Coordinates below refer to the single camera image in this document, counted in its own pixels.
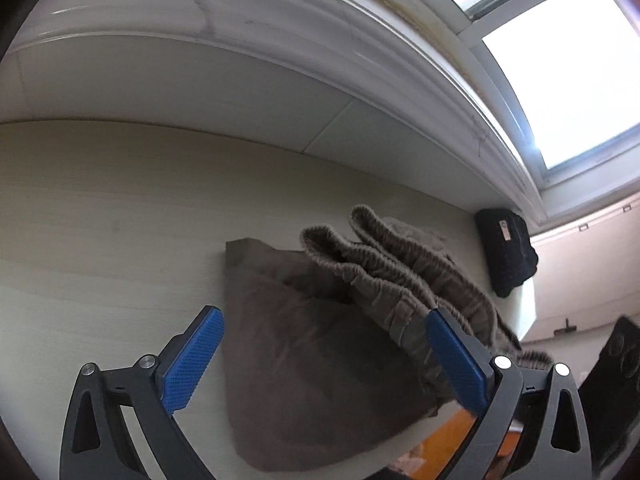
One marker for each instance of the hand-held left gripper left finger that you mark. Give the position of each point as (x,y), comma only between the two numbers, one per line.
(192,360)

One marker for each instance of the white window sill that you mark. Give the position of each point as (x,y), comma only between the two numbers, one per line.
(250,15)

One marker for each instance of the olive brown pants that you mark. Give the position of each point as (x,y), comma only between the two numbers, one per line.
(310,360)

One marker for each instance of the window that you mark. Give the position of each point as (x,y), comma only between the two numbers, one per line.
(560,70)

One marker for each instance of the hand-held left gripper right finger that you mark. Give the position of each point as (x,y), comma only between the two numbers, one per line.
(457,360)

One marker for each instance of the navy patterned folded garment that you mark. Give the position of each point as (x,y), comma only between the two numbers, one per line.
(505,260)

